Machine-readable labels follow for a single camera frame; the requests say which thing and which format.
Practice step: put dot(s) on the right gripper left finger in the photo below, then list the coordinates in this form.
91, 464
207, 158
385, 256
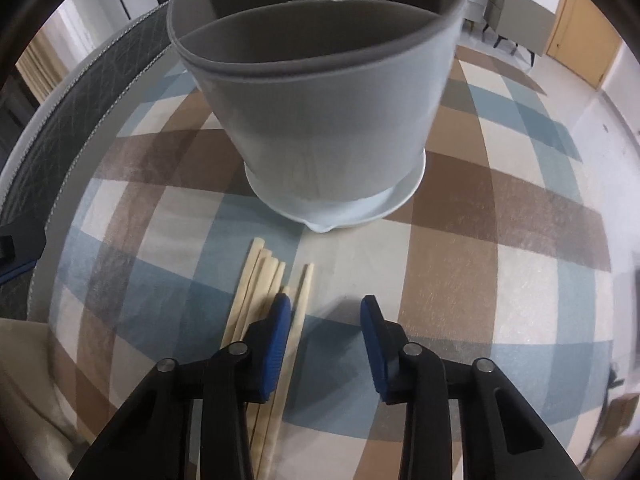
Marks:
246, 371

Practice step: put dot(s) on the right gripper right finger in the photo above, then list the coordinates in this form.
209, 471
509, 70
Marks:
406, 372

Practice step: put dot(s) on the wooden chopstick on table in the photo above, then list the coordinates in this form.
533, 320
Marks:
281, 394
241, 290
275, 286
257, 291

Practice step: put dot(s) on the grey quilted bed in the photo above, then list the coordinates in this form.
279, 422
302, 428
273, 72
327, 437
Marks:
57, 154

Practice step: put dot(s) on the plaid checkered tablecloth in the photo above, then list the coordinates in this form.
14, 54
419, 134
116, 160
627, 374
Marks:
500, 253

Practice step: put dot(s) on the beige curtain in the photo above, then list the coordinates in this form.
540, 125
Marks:
41, 68

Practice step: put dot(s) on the white divided utensil holder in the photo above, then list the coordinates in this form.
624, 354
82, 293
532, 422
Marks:
329, 102

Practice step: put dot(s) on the grey nightstand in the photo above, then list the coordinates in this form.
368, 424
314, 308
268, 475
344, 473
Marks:
526, 24

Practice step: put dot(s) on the yellow wooden door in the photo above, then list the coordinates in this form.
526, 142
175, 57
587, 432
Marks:
584, 41

